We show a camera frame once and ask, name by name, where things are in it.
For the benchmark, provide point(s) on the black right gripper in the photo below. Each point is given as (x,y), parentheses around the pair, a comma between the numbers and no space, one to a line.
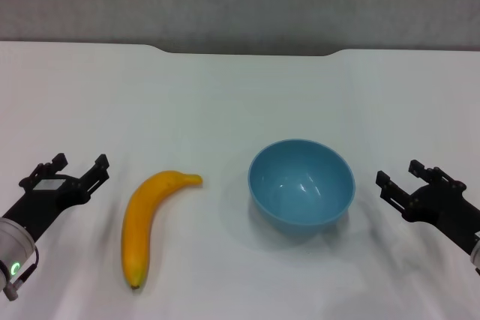
(446,207)

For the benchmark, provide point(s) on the left robot arm silver white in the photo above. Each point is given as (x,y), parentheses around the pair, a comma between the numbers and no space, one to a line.
(15,241)

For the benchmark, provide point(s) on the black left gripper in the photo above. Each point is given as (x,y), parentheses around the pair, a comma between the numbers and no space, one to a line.
(48,200)

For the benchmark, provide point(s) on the yellow banana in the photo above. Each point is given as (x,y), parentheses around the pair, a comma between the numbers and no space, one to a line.
(137,222)

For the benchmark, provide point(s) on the blue plastic bowl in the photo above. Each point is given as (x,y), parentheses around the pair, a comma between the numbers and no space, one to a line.
(300,192)

